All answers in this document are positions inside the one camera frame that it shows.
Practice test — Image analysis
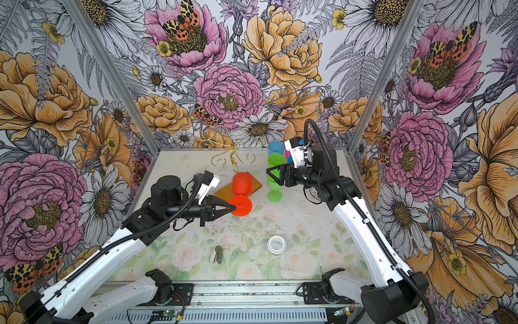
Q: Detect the gold wire glass rack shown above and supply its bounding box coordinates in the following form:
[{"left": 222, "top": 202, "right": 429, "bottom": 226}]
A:
[{"left": 200, "top": 139, "right": 256, "bottom": 174}]

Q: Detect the light blue wine glass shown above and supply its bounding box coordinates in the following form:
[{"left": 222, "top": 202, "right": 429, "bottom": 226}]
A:
[{"left": 267, "top": 141, "right": 285, "bottom": 156}]

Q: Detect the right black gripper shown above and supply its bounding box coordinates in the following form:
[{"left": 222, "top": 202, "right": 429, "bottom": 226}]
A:
[{"left": 266, "top": 163, "right": 322, "bottom": 188}]

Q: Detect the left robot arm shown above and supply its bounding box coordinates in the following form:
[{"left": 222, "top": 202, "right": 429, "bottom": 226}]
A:
[{"left": 19, "top": 171, "right": 236, "bottom": 323}]

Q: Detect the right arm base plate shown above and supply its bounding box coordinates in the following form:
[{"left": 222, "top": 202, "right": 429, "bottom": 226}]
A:
[{"left": 296, "top": 282, "right": 355, "bottom": 305}]

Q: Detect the red wine glass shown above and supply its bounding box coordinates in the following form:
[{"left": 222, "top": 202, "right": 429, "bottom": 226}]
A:
[{"left": 229, "top": 172, "right": 253, "bottom": 217}]

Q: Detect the orange wooden rack base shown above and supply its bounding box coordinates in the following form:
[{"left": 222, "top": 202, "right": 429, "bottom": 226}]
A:
[{"left": 214, "top": 172, "right": 262, "bottom": 202}]

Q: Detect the small grey key fob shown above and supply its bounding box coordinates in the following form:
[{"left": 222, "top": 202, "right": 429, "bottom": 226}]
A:
[{"left": 210, "top": 246, "right": 223, "bottom": 264}]

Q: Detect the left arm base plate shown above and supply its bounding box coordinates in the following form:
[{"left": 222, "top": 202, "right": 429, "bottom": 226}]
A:
[{"left": 139, "top": 283, "right": 194, "bottom": 306}]

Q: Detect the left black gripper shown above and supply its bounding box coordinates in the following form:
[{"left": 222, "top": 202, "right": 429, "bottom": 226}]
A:
[{"left": 166, "top": 194, "right": 236, "bottom": 226}]

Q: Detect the white round jar lid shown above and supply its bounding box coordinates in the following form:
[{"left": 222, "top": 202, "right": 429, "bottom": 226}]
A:
[{"left": 267, "top": 235, "right": 287, "bottom": 255}]

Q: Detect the aluminium front rail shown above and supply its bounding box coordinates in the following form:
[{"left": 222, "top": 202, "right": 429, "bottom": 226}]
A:
[{"left": 72, "top": 279, "right": 422, "bottom": 324}]

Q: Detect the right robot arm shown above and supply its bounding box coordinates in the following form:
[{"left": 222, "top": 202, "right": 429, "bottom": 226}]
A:
[{"left": 267, "top": 120, "right": 437, "bottom": 323}]

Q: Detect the green wine glass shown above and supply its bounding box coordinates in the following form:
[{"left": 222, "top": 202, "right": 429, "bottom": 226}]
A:
[
  {"left": 268, "top": 153, "right": 286, "bottom": 168},
  {"left": 267, "top": 176, "right": 283, "bottom": 203}
]

